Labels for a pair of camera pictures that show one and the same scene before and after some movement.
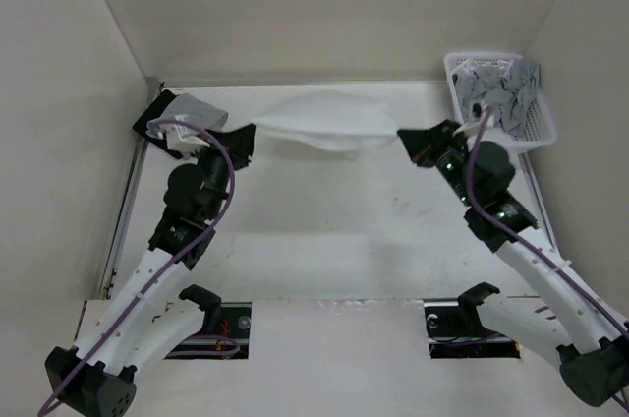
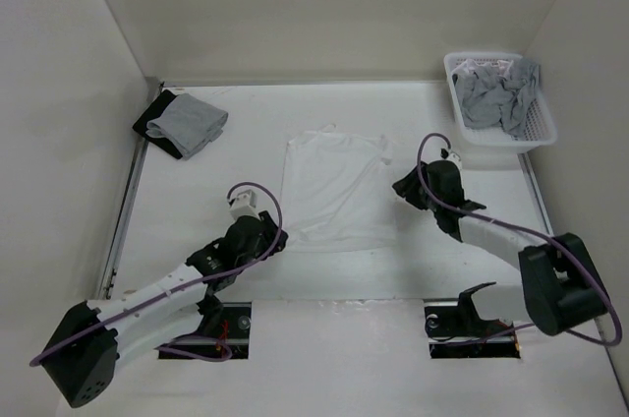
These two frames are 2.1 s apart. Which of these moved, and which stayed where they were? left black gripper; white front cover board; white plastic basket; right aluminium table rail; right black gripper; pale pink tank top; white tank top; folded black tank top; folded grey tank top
Moved: white tank top; left black gripper; right black gripper
Stayed: pale pink tank top; right aluminium table rail; white plastic basket; folded grey tank top; folded black tank top; white front cover board
